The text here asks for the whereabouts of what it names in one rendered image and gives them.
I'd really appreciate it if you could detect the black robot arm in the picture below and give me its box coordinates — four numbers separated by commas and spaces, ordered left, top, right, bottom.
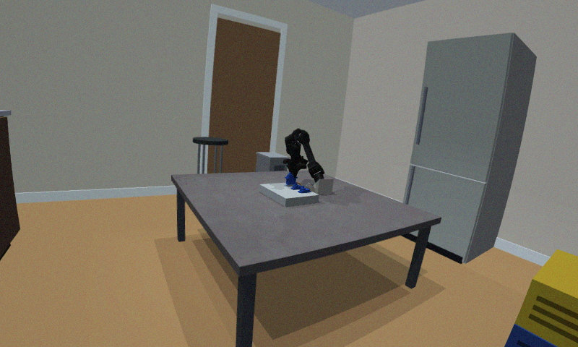
285, 128, 324, 183

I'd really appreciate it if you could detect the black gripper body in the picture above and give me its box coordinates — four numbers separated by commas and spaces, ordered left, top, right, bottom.
283, 154, 307, 169

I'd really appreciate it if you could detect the blue micro servo with orange cable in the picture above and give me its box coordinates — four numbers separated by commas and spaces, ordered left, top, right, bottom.
285, 172, 299, 185

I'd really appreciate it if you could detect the white flat rectangular panel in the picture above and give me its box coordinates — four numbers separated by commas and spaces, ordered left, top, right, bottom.
259, 183, 319, 207

